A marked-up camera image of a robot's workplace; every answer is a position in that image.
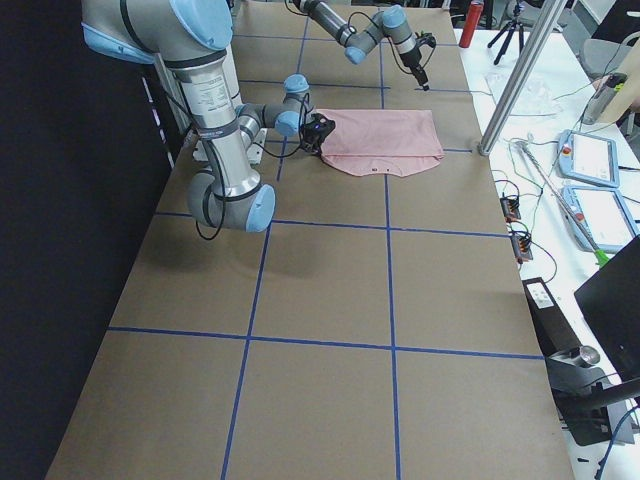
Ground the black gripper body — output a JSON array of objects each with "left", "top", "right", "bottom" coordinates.
[
  {"left": 302, "top": 135, "right": 326, "bottom": 154},
  {"left": 404, "top": 47, "right": 426, "bottom": 80}
]

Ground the pink Snoopy t-shirt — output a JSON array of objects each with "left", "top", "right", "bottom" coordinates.
[{"left": 318, "top": 109, "right": 444, "bottom": 178}]

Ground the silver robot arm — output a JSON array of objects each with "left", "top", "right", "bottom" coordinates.
[
  {"left": 82, "top": 0, "right": 334, "bottom": 232},
  {"left": 293, "top": 1, "right": 437, "bottom": 91}
]

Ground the red bottle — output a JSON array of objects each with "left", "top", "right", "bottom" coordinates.
[{"left": 458, "top": 0, "right": 484, "bottom": 48}]

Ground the clear plastic bag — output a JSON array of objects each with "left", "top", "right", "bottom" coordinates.
[{"left": 485, "top": 73, "right": 562, "bottom": 116}]

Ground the upper orange electronics board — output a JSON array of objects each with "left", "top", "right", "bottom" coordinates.
[{"left": 500, "top": 196, "right": 521, "bottom": 223}]

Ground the orange electronics board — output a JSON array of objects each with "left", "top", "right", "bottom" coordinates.
[
  {"left": 500, "top": 196, "right": 521, "bottom": 223},
  {"left": 510, "top": 231, "right": 533, "bottom": 264}
]

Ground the grey water bottle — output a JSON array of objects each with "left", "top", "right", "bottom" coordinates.
[{"left": 582, "top": 72, "right": 628, "bottom": 125}]

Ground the upper teach pendant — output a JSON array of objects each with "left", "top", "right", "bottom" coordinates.
[{"left": 557, "top": 130, "right": 620, "bottom": 188}]

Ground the teach pendant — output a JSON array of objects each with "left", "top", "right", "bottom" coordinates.
[
  {"left": 557, "top": 130, "right": 620, "bottom": 188},
  {"left": 561, "top": 185, "right": 639, "bottom": 254}
]

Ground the lower orange electronics board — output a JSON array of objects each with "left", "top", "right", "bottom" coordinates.
[{"left": 510, "top": 231, "right": 533, "bottom": 264}]

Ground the lower teach pendant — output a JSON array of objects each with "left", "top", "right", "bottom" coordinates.
[{"left": 561, "top": 185, "right": 639, "bottom": 254}]

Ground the metal rod green tip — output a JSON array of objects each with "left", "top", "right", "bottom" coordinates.
[{"left": 511, "top": 140, "right": 609, "bottom": 267}]

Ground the black box white label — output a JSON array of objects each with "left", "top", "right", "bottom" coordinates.
[{"left": 522, "top": 277, "right": 582, "bottom": 357}]

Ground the black monitor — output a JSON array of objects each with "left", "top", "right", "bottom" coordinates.
[{"left": 574, "top": 238, "right": 640, "bottom": 380}]

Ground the black desk clamp stand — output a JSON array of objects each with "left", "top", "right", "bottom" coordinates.
[{"left": 545, "top": 345, "right": 639, "bottom": 446}]

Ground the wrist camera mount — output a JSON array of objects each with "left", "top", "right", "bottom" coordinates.
[
  {"left": 415, "top": 31, "right": 437, "bottom": 49},
  {"left": 301, "top": 113, "right": 336, "bottom": 145}
]

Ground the black camera tripod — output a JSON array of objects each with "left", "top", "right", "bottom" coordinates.
[{"left": 487, "top": 0, "right": 524, "bottom": 65}]

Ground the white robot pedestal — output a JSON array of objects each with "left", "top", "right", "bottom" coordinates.
[{"left": 189, "top": 29, "right": 267, "bottom": 165}]

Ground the aluminium frame post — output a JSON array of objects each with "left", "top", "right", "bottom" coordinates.
[{"left": 478, "top": 0, "right": 566, "bottom": 156}]

